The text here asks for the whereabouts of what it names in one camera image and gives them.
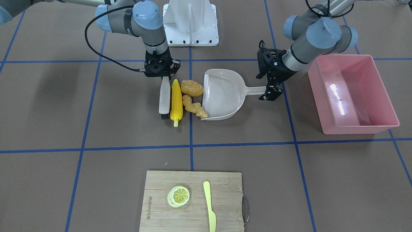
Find yellow toy lemon slice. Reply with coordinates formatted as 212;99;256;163
166;185;190;208

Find beige brush black bristles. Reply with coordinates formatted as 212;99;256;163
159;77;171;120

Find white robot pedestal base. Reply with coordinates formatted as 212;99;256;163
163;0;219;47

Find tan toy ginger root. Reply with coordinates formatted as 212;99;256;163
182;94;209;118

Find brown toy potato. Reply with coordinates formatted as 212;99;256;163
181;80;204;97

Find yellow toy corn cob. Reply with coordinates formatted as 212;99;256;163
170;79;183;127

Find beige plastic dustpan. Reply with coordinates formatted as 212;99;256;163
201;69;266;121

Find bamboo cutting board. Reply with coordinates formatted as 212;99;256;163
139;170;245;232

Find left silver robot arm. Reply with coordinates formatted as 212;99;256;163
256;0;358;101

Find yellow plastic toy knife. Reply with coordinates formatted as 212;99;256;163
203;181;217;232

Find pink plastic bin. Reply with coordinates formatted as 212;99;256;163
308;54;400;135

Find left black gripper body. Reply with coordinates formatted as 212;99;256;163
256;48;296;84

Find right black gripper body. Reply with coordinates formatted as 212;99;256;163
144;49;174;77

